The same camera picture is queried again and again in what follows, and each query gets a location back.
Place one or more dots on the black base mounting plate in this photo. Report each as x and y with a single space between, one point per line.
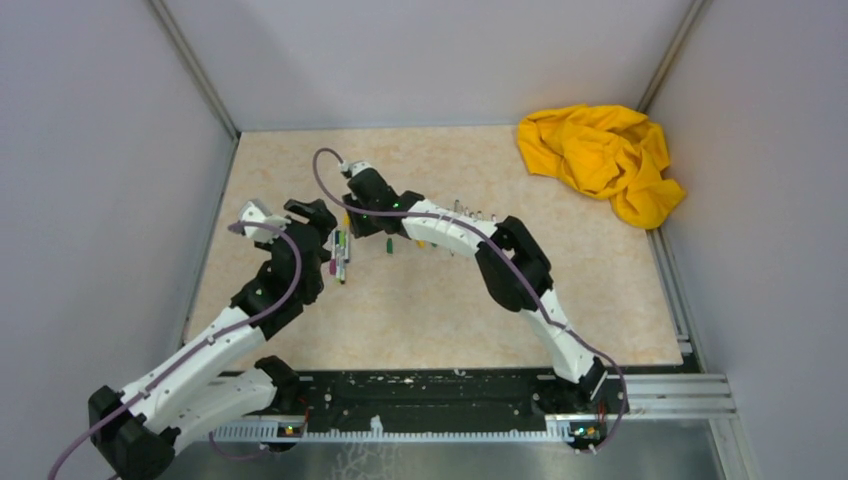
440 401

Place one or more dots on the white cable duct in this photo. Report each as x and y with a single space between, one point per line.
270 431

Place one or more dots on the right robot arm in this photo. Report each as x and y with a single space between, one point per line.
515 270

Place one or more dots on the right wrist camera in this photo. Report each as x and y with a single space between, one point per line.
351 169

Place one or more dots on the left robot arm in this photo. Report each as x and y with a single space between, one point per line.
140 428

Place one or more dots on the right corner aluminium post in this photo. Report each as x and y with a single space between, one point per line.
696 9

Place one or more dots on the aluminium frame rail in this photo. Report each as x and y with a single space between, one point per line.
645 396

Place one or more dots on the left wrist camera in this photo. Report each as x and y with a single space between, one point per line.
255 211

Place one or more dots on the corner aluminium post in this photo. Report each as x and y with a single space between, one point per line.
193 66
696 9

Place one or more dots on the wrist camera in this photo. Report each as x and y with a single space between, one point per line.
255 211
351 169

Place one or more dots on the yellow crumpled cloth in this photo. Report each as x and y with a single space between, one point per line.
605 152

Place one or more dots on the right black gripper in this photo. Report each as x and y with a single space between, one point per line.
358 230

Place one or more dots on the left corner aluminium post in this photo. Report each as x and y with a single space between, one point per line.
193 66

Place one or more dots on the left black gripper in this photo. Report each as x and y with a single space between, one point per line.
318 216

